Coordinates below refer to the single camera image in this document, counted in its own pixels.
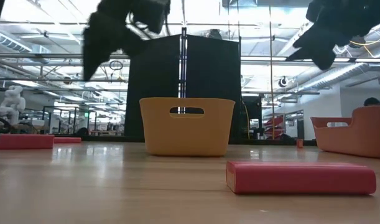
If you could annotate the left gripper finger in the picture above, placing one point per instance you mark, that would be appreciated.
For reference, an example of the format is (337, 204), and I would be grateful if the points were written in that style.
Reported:
(135, 46)
(99, 40)

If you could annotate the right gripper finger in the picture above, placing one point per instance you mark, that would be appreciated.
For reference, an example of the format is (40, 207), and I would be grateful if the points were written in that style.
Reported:
(324, 62)
(320, 43)

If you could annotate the red rectangular block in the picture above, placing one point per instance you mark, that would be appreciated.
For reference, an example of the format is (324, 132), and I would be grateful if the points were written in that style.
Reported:
(25, 142)
(301, 179)
(299, 143)
(68, 140)

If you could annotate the yellow plastic bin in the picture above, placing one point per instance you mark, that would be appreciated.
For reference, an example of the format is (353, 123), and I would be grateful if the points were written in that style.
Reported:
(186, 137)

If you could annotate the black folding partition screen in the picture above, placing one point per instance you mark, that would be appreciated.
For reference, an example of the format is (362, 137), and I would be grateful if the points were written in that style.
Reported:
(152, 87)

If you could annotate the person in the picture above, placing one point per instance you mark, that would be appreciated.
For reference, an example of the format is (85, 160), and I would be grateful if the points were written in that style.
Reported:
(371, 102)

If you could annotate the red background rack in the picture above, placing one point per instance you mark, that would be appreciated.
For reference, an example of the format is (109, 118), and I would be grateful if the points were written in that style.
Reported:
(278, 123)

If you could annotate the black background cabinet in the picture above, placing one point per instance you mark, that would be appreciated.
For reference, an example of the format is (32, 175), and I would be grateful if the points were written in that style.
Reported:
(255, 109)

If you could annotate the orange plastic bin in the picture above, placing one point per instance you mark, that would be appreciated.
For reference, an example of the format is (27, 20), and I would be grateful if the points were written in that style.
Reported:
(364, 137)

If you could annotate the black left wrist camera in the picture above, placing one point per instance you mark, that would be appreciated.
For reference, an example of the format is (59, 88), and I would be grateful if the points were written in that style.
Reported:
(150, 14)

